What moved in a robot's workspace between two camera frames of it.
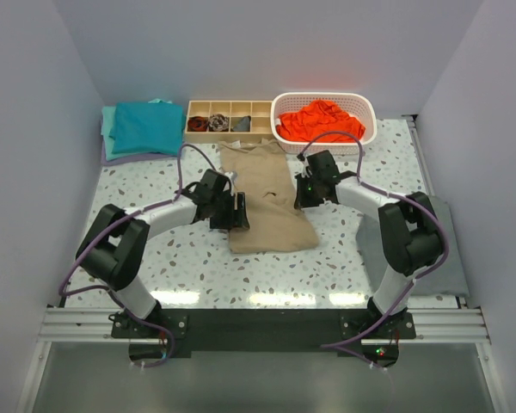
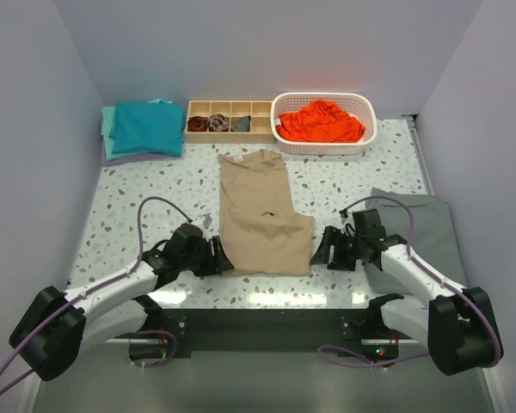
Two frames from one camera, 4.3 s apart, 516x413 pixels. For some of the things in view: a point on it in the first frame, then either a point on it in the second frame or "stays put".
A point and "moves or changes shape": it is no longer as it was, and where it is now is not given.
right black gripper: (302, 201) -> (332, 237)
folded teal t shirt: (148, 126) stays put
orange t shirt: (315, 117) stays put
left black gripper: (235, 218) -> (213, 265)
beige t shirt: (265, 180) moves or changes shape
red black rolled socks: (197, 123) stays put
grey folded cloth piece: (242, 126) stays put
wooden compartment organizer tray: (213, 120) stays put
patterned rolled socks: (218, 122) stays put
